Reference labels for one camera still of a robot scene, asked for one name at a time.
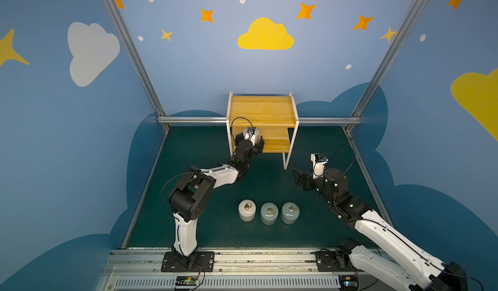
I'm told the rear aluminium frame bar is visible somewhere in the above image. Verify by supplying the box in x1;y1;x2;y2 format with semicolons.
157;116;361;125

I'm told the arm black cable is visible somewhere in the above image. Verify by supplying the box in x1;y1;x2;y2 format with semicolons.
230;117;256;144
327;144;357;175

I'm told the circuit board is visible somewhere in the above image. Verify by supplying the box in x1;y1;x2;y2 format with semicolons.
338;275;359;291
175;276;200;288

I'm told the aluminium frame post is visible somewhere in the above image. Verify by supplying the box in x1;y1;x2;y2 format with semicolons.
102;0;166;117
351;0;429;120

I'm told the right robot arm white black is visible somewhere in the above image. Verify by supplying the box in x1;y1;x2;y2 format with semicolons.
293;169;468;290

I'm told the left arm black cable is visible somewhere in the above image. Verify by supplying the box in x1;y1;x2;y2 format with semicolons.
230;117;256;144

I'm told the left circuit board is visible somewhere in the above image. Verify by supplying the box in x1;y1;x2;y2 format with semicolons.
175;276;200;288

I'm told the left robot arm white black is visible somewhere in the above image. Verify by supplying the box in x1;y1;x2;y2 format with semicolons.
168;134;265;261

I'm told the aluminium front rail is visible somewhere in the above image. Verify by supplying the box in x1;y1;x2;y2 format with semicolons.
95;247;434;291

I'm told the white tea canister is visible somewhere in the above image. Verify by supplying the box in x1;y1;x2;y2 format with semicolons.
238;200;257;222
243;126;259;142

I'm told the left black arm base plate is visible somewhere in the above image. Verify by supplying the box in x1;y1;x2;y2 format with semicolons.
160;251;215;273

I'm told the grey-green tea canister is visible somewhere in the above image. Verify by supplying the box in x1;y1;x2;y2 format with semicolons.
260;202;279;226
280;202;300;225

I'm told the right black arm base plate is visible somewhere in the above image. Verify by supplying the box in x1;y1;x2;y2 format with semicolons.
314;249;357;272

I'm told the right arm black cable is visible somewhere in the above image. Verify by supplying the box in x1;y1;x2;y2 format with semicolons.
327;144;357;175

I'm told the wooden two-tier shelf white frame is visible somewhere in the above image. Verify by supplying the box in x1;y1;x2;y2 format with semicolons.
226;93;300;170

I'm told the right aluminium frame post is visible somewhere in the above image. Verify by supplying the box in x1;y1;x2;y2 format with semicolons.
351;0;429;120

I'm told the left aluminium frame post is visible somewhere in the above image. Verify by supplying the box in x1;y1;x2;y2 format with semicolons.
102;0;166;117

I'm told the right circuit board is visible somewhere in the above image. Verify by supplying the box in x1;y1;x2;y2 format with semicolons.
338;275;359;291

